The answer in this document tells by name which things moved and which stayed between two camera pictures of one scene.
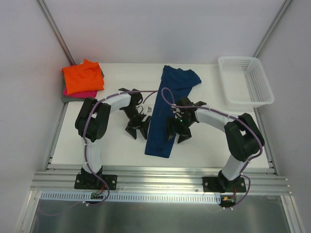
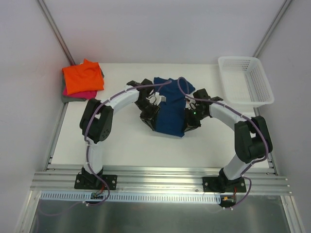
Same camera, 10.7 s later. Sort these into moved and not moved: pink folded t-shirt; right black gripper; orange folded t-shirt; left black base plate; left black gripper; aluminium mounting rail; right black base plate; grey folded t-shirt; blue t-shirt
Moved: left black gripper; blue t-shirt; right black gripper
Not moved: pink folded t-shirt; grey folded t-shirt; right black base plate; left black base plate; orange folded t-shirt; aluminium mounting rail
